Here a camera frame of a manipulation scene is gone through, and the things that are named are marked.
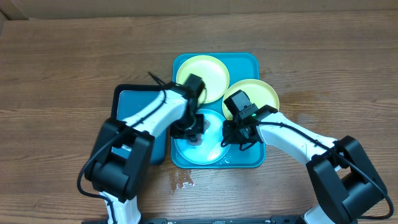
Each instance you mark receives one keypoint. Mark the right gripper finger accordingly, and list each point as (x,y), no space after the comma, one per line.
(243,147)
(225,143)

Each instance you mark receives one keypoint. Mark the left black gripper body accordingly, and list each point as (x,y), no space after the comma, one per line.
(189,127)

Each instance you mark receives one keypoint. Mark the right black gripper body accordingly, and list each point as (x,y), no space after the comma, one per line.
(236,135)

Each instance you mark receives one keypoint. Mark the light blue plate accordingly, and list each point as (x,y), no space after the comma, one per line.
(206,149)

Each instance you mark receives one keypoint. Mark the dark green sponge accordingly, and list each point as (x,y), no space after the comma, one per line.
(197,139)

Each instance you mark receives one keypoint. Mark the yellow-green plate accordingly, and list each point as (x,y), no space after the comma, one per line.
(261,90)
(213,72)

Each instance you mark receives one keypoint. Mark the yellow-green plate top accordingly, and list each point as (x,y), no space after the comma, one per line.
(213,72)

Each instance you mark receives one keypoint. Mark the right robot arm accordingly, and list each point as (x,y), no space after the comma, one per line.
(345,182)

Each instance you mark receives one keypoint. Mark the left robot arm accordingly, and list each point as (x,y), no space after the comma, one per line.
(121,155)

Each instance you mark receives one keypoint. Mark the teal plastic serving tray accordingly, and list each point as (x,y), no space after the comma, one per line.
(241,66)

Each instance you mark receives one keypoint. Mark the black tray with water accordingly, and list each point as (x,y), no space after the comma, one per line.
(129,100)

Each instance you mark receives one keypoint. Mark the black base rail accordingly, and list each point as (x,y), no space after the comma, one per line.
(276,219)

